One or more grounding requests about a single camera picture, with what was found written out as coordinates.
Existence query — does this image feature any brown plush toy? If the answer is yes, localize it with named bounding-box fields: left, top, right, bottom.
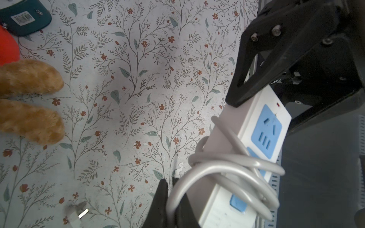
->
left=1, top=59, right=65, bottom=145

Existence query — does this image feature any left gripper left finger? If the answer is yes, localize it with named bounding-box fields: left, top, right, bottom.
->
left=142, top=179, right=168, bottom=228

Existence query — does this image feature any teal alarm clock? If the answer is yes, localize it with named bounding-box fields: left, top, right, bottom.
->
left=1, top=0, right=52, bottom=37

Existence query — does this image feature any red shark plush toy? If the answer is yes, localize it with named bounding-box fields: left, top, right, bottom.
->
left=0, top=27, right=20, bottom=66

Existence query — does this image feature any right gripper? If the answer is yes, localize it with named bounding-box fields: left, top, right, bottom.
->
left=226, top=1, right=365, bottom=134

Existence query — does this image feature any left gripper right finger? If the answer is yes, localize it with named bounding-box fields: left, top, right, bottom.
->
left=171, top=194, right=200, bottom=228

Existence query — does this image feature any white power cord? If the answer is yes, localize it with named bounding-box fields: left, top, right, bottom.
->
left=65, top=115, right=286, bottom=228

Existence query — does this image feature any white power strip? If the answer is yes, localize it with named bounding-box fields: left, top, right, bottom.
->
left=185, top=85, right=292, bottom=228

